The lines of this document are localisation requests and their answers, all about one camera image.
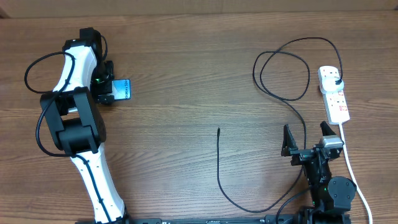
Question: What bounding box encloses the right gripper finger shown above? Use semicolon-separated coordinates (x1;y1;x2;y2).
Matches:
282;124;298;150
320;121;336;136

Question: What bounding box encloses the blue smartphone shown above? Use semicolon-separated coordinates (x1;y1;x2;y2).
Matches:
111;79;132;101

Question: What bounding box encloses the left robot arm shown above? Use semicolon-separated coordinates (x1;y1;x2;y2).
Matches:
39;27;131;223

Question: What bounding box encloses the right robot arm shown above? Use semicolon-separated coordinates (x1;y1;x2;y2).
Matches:
275;122;357;224

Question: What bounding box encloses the white charger adapter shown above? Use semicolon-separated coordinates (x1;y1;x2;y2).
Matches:
320;77;345;94

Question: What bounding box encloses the white power strip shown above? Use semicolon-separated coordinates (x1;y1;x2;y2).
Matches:
317;66;350;125

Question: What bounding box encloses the black charging cable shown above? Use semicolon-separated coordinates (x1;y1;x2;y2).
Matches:
216;37;344;214

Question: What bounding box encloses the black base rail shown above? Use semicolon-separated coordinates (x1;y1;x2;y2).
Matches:
74;213;352;224

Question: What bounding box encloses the white power strip cord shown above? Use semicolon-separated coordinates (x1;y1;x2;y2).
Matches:
338;123;374;224

